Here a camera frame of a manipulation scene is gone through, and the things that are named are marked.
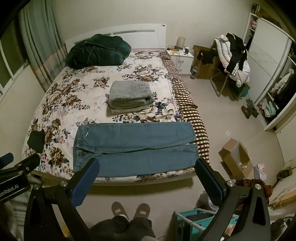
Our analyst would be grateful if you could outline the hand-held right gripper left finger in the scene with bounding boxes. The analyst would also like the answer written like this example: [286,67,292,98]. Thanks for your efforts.
[23,158,100,241]

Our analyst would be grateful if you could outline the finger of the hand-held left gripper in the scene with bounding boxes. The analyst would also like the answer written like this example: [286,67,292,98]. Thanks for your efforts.
[0,152,14,164]
[0,153,41,178]

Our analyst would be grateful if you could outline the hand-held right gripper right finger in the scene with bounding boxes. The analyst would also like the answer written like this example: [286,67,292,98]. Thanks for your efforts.
[195,158,271,241]

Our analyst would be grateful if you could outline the blue denim pants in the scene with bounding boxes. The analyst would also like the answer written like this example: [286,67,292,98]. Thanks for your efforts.
[73,122,199,178]

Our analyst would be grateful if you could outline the white round bucket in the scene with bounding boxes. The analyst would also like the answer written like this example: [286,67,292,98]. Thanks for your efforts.
[196,190,214,210]

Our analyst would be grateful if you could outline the small black cloth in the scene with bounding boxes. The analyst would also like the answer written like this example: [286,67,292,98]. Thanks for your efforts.
[27,129,46,154]

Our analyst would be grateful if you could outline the open cardboard box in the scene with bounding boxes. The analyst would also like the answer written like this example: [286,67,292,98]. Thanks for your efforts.
[218,138,253,181]

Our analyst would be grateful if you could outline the reddish brown cloth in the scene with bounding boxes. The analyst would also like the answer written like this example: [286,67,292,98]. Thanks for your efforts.
[236,178,271,204]

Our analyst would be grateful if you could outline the teal laundry basket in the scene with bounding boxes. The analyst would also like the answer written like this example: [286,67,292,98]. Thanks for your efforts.
[172,207,238,241]

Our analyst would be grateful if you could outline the grey slipper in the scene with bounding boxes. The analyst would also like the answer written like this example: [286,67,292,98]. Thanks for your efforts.
[134,203,151,219]
[111,202,129,223]

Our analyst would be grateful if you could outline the pastel printed bag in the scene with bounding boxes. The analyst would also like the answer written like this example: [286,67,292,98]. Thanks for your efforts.
[253,163,266,181]

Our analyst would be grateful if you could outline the person's legs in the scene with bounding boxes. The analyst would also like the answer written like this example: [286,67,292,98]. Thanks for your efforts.
[89,214,158,241]

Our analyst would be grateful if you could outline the folded beige blanket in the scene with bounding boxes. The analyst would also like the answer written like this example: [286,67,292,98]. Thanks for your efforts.
[111,105,155,114]

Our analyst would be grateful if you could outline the dark floor object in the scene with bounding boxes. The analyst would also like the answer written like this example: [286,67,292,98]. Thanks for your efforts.
[241,98,259,118]

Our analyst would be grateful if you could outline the floral printed bed blanket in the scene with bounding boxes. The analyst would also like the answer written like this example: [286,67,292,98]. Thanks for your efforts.
[22,50,201,183]

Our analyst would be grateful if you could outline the brown checkered blanket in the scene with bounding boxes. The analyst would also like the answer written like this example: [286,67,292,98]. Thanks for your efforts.
[159,51,210,163]

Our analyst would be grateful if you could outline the window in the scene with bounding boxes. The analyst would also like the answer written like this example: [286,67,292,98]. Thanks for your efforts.
[0,35,30,98]

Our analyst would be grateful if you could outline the green box under chair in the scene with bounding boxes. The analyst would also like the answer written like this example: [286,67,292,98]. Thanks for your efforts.
[240,83,250,98]

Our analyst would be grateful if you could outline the folded grey fleece blanket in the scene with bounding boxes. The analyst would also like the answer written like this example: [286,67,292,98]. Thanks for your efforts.
[109,80,154,109]

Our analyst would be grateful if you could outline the wooden cabinet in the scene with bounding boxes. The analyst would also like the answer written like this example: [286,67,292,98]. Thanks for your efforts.
[193,45,222,79]

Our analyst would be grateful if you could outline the white nightstand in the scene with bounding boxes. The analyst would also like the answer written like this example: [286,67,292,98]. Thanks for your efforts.
[165,46,195,77]

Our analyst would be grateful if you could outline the black garment on box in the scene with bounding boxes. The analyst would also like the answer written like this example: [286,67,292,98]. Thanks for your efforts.
[196,49,219,65]

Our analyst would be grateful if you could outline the green curtain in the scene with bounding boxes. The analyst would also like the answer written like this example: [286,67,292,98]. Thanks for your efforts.
[18,0,70,93]

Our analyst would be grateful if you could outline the dark green garment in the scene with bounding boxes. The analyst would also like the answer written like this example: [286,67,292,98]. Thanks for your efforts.
[65,34,132,69]

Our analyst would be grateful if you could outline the pile of hanging clothes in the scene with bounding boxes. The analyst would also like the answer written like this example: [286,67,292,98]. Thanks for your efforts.
[214,34,251,87]

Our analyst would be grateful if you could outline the black clothing on chair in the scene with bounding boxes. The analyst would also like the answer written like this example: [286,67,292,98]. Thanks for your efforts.
[225,32,248,76]

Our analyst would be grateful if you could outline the white wardrobe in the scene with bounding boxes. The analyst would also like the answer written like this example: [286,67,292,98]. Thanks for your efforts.
[243,3,296,131]

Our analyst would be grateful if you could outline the white bed headboard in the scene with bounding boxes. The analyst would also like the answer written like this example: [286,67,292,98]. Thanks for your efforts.
[65,23,167,52]

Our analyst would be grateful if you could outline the metal frame chair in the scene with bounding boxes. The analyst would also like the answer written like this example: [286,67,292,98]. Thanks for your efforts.
[210,38,251,101]

